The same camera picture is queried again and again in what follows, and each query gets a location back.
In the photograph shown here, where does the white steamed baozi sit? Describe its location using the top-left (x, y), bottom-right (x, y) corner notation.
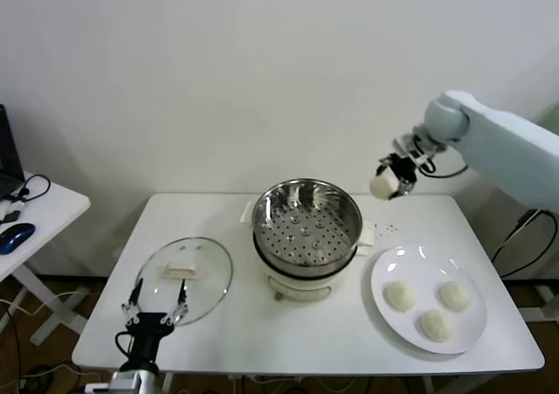
top-left (418, 309), bottom-right (458, 342)
top-left (383, 280), bottom-right (418, 313)
top-left (436, 280), bottom-right (473, 312)
top-left (369, 171), bottom-right (401, 201)

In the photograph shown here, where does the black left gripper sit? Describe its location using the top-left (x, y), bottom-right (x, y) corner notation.
top-left (121, 278), bottom-right (190, 372)

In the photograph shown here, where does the thin black laptop cable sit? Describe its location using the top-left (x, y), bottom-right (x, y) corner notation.
top-left (8, 174), bottom-right (52, 204)

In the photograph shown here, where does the black monitor screen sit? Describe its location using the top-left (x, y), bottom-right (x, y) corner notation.
top-left (0, 104), bottom-right (26, 201)

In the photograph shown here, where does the white side table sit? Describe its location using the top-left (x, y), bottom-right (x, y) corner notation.
top-left (0, 170), bottom-right (92, 347)

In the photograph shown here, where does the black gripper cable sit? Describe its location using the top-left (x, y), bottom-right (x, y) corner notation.
top-left (417, 149), bottom-right (471, 179)
top-left (114, 330), bottom-right (136, 364)

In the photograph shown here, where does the blue computer mouse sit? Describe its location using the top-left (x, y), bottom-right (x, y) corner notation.
top-left (0, 222), bottom-right (37, 255)

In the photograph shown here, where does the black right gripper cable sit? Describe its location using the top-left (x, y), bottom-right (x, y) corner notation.
top-left (417, 149), bottom-right (471, 179)

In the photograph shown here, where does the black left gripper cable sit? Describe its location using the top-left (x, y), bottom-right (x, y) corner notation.
top-left (114, 330), bottom-right (136, 364)

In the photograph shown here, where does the stainless steel steamer basket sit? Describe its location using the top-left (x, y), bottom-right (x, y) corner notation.
top-left (239, 177), bottom-right (376, 278)

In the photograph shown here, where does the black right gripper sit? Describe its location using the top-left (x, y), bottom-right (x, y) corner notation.
top-left (376, 152), bottom-right (424, 201)

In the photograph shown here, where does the white electric cooker base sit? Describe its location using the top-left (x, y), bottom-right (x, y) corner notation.
top-left (254, 240), bottom-right (372, 302)

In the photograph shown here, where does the pale green appliance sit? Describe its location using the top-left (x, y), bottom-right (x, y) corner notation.
top-left (541, 101), bottom-right (559, 128)

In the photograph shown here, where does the white round plate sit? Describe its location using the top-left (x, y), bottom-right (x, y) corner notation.
top-left (369, 245), bottom-right (488, 355)

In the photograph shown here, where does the glass pot lid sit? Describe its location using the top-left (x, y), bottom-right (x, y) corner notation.
top-left (134, 236), bottom-right (234, 328)

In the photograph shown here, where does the black power cord with adapter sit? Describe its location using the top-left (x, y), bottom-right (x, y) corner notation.
top-left (487, 208), bottom-right (559, 281)

